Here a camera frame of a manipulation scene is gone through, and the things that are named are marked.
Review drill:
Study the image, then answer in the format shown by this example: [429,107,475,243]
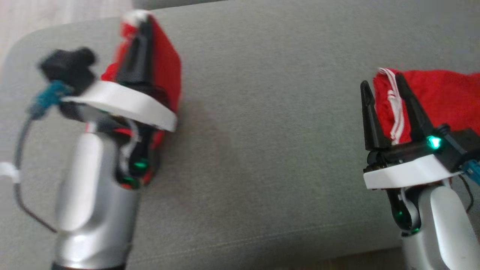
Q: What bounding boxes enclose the grey fabric sofa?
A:
[0,0,480,270]

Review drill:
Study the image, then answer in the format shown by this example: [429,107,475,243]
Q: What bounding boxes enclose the crumpled red garment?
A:
[372,67,480,146]

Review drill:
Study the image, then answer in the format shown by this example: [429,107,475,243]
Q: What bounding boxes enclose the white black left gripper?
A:
[60,19,177,132]

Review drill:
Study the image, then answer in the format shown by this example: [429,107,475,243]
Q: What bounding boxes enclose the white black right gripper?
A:
[360,72,464,190]

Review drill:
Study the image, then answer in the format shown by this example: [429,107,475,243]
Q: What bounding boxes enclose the white left cable tag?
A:
[0,162,20,183]

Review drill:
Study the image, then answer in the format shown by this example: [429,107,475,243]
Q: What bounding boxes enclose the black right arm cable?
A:
[450,174,475,214]

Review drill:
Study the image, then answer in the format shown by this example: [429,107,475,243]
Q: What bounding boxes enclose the teal cable connector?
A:
[463,159,480,186]
[28,81,74,120]

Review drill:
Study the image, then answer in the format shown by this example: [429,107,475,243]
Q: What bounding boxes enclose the teal left cable connector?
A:
[28,81,74,120]

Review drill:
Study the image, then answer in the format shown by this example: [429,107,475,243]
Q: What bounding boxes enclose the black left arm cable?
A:
[13,116,57,233]

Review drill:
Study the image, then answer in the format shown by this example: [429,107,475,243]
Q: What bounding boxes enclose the teal right cable connector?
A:
[463,159,480,186]

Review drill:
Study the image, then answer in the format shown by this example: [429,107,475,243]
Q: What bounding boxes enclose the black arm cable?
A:
[450,174,475,214]
[13,116,57,233]

